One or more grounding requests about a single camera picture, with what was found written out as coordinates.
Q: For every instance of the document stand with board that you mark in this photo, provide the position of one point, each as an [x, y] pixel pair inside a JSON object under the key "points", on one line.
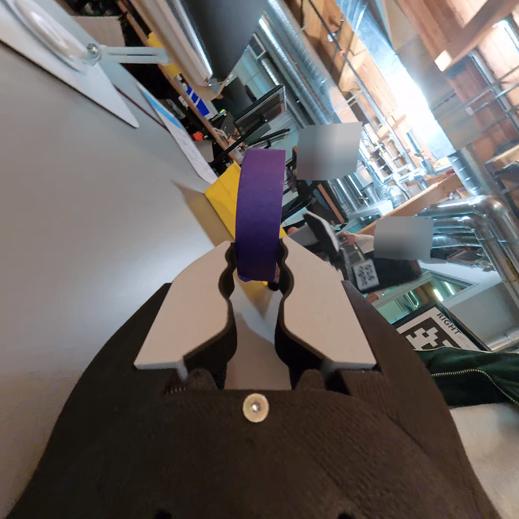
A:
{"points": [[101, 89]]}

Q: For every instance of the purple tape roll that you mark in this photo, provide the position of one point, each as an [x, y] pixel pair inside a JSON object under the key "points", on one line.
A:
{"points": [[259, 211]]}

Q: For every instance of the black computer monitor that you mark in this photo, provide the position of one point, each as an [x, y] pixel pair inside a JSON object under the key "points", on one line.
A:
{"points": [[261, 107]]}

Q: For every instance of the beige trousers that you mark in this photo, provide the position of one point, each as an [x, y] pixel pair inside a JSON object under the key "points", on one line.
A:
{"points": [[490, 454]]}

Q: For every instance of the framed marker sign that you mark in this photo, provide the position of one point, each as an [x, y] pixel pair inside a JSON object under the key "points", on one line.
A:
{"points": [[429, 336]]}

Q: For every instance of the green jacket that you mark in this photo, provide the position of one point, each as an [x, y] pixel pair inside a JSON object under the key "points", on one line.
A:
{"points": [[466, 377]]}

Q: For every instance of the white paper sheet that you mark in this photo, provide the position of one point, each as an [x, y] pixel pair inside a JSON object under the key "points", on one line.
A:
{"points": [[190, 150]]}

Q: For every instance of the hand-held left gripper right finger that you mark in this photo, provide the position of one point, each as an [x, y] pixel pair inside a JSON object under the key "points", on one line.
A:
{"points": [[324, 316]]}

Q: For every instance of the yellow plastic bin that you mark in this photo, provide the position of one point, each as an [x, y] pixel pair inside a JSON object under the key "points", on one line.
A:
{"points": [[223, 194]]}

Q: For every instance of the small printed marker tag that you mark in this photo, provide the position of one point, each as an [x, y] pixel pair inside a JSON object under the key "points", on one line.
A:
{"points": [[365, 275]]}

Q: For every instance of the silver ventilation duct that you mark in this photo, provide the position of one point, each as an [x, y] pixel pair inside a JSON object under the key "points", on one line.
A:
{"points": [[486, 211], [300, 61]]}

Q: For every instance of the grey desk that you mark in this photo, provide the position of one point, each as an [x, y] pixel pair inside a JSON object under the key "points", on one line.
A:
{"points": [[81, 243]]}

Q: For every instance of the wooden post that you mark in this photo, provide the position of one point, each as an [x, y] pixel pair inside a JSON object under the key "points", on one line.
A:
{"points": [[417, 202]]}

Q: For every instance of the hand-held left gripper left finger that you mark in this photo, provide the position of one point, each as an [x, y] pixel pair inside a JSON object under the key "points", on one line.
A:
{"points": [[190, 308]]}

